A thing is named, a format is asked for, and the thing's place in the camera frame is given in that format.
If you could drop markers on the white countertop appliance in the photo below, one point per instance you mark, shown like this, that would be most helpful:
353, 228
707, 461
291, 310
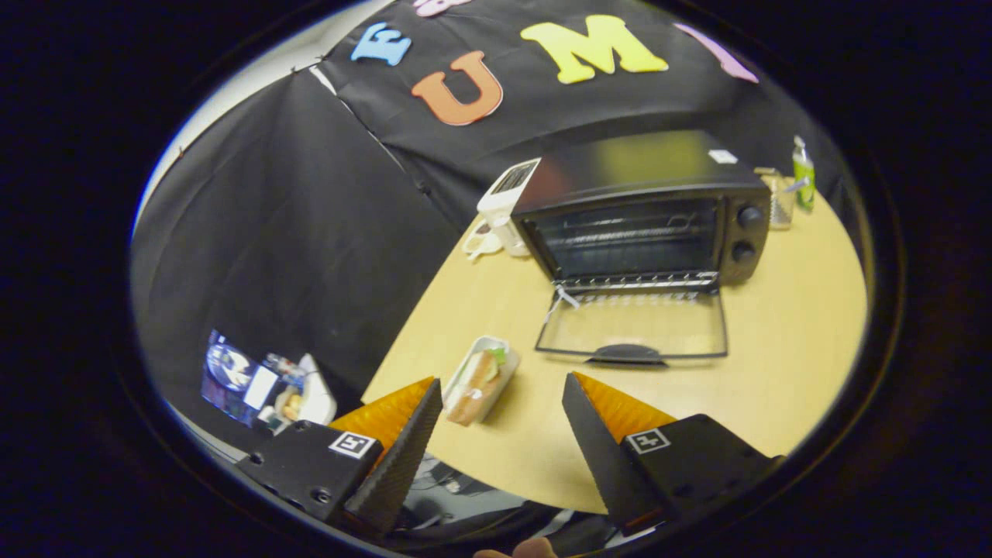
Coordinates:
508, 194

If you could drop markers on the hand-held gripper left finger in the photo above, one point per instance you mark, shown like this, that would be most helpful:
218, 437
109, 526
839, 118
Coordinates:
399, 457

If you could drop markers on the clear glass container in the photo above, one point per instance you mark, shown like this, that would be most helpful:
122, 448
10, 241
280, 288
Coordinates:
779, 203

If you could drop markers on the white plastic container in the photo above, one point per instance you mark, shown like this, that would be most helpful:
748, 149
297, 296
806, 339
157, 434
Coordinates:
314, 399

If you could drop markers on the green drink bottle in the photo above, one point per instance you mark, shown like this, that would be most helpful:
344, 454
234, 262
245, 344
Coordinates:
804, 180

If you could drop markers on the sandwich with lettuce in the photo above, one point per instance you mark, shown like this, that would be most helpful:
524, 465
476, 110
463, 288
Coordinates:
474, 384

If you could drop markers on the white food tray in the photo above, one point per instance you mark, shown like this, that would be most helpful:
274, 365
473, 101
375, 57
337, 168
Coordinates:
511, 370

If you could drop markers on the black toaster oven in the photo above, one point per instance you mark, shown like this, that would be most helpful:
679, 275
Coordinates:
643, 167

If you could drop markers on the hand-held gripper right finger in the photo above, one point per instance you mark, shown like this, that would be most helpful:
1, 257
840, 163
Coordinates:
601, 457

